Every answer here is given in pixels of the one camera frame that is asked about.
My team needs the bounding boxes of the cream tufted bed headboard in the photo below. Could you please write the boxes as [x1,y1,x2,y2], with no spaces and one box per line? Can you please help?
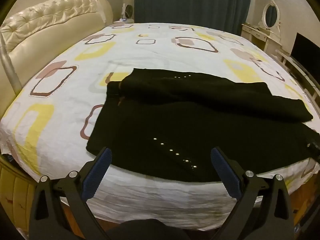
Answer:
[0,0,114,98]

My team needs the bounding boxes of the cream padded bed base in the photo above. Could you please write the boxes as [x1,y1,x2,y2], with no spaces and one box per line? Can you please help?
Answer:
[0,159,38,233]

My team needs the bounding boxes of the black pants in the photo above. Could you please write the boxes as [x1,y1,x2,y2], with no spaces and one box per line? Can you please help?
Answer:
[86,67,320,183]

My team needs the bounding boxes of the round bed with patterned sheet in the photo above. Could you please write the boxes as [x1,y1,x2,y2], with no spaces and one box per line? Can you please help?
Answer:
[0,22,320,232]

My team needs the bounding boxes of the white oval mirror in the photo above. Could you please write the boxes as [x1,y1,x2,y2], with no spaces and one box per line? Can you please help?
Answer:
[261,0,281,29]

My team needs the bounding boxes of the black television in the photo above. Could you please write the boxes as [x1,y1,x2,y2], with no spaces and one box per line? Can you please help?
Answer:
[290,32,320,77]

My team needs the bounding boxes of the small white desk fan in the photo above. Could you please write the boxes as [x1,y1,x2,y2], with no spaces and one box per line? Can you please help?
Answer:
[121,3,134,23]

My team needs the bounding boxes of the teal curtain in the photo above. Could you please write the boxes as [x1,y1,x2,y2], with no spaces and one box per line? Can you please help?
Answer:
[134,0,254,34]

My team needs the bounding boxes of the white vanity dresser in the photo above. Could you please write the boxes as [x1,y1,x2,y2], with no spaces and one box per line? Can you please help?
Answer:
[240,23,283,53]

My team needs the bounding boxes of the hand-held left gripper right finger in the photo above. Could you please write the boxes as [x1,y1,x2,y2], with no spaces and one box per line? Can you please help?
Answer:
[210,147,300,240]

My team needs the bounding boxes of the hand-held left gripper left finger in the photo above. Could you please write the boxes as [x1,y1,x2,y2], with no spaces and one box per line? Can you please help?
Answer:
[29,147,113,240]

